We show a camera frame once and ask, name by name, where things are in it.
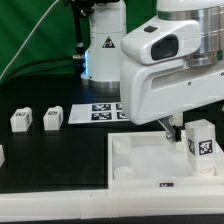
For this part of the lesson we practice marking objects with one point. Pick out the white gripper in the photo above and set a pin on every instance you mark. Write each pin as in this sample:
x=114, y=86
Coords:
x=156, y=80

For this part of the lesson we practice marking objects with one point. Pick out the white square tabletop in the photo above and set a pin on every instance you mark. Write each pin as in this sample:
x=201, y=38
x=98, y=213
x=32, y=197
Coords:
x=147, y=160

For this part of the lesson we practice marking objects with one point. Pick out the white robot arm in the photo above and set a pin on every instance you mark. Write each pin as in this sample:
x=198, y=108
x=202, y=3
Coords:
x=105, y=57

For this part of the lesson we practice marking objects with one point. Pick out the white sheet with markers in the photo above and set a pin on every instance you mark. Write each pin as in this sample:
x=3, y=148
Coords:
x=96, y=113

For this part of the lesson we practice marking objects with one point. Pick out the white front obstacle bar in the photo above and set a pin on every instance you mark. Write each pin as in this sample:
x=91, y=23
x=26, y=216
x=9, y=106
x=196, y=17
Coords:
x=64, y=205

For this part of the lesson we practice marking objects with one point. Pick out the white block left edge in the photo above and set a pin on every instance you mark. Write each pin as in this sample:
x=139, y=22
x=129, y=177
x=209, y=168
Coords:
x=2, y=157

